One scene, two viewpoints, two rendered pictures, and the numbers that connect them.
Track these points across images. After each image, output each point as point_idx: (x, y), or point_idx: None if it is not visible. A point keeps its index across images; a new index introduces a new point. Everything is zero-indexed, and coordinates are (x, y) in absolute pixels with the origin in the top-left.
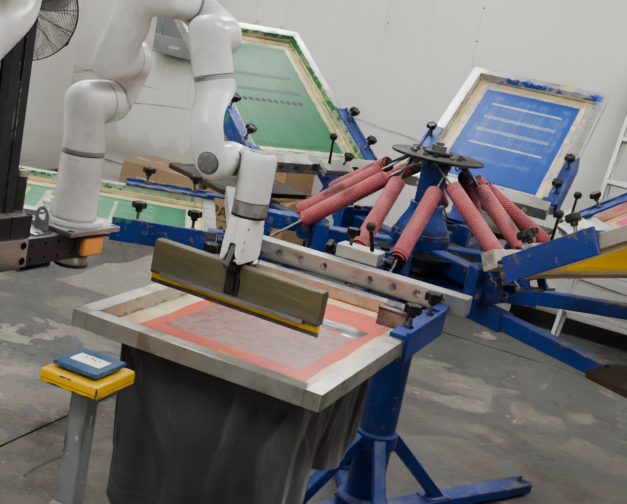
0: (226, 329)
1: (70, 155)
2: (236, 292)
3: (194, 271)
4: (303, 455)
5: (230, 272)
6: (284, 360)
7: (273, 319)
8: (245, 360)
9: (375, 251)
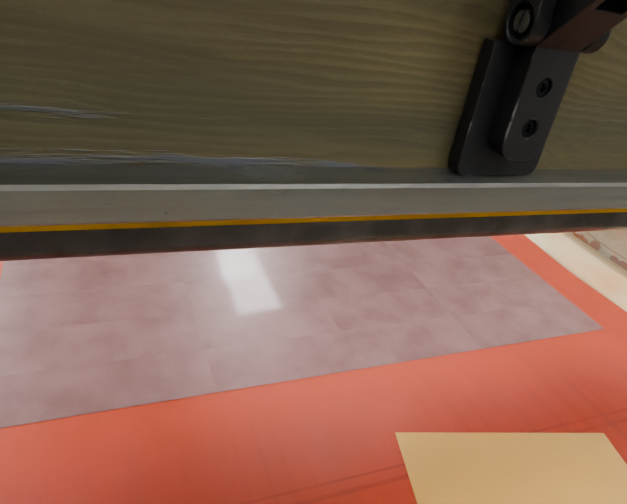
0: (208, 279)
1: None
2: (542, 148)
3: (200, 80)
4: None
5: (611, 9)
6: (519, 315)
7: None
8: (526, 421)
9: None
